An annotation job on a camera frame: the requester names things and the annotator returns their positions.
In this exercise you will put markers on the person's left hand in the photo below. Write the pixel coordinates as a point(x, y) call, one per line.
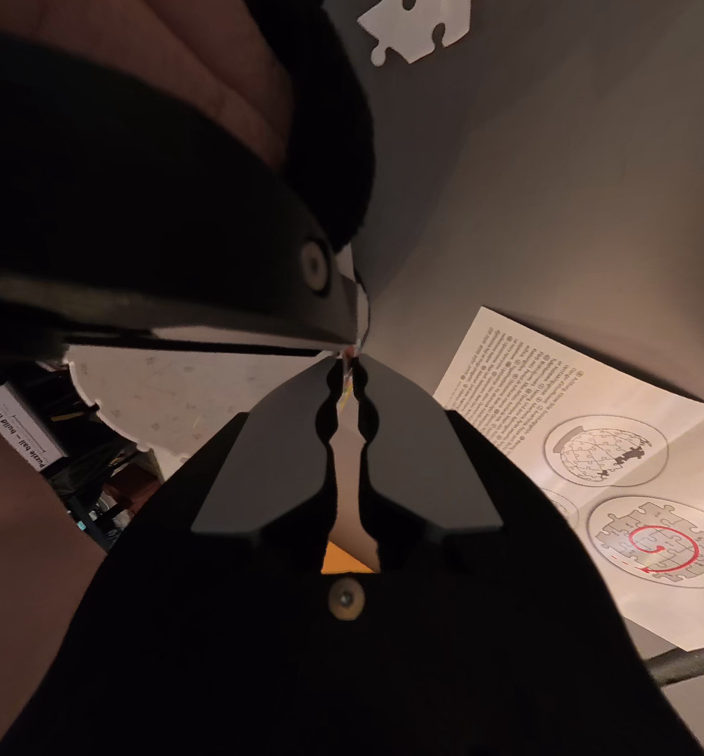
point(151, 47)

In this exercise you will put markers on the folded instruction sheet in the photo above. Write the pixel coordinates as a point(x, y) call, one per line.
point(505, 378)

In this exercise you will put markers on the person's left forearm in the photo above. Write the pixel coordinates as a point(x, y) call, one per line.
point(21, 561)

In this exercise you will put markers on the yellow plastic bin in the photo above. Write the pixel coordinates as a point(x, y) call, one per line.
point(340, 561)

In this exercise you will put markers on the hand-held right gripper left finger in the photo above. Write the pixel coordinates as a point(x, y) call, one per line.
point(269, 472)

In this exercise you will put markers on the joined white puzzle pieces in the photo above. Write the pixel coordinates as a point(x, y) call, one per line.
point(411, 23)

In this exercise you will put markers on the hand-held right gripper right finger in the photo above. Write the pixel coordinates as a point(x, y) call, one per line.
point(422, 472)

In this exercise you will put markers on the white printed task card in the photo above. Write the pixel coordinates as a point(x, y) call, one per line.
point(15, 428)

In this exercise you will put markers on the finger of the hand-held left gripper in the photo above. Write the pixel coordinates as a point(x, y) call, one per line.
point(222, 335)
point(360, 313)

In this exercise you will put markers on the half-built puzzle ball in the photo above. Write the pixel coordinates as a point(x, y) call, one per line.
point(180, 401)

